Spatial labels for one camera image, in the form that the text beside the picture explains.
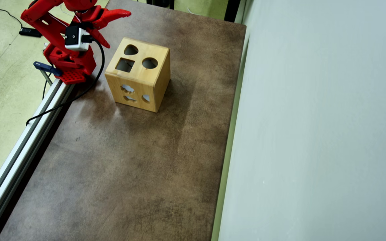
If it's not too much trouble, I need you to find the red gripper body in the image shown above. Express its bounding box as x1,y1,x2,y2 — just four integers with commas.
71,6,105,30

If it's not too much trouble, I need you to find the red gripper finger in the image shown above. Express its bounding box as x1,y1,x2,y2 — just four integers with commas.
88,29,111,49
92,9,132,29

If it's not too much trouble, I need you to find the black furniture base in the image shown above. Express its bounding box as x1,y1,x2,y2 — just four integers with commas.
146,0,175,9

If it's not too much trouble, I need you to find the wooden shape sorter box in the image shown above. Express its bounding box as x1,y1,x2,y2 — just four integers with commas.
105,37,171,113

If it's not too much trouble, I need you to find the black power adapter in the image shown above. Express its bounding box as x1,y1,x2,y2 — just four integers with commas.
19,27,43,37

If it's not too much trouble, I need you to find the blue clamp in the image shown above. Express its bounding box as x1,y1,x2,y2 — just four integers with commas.
33,61,63,86

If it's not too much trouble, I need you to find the black furniture leg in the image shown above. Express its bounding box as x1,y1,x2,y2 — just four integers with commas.
224,0,242,23

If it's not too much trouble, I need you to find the black camera cable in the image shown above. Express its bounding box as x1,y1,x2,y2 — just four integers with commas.
25,37,106,126

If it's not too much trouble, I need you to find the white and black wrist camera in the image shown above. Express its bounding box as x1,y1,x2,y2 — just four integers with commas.
64,26,90,52

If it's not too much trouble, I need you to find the thin black floor cable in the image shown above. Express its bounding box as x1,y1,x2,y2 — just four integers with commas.
0,7,23,29

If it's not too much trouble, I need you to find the aluminium profile rail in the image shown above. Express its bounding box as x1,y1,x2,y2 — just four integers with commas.
0,78,76,241

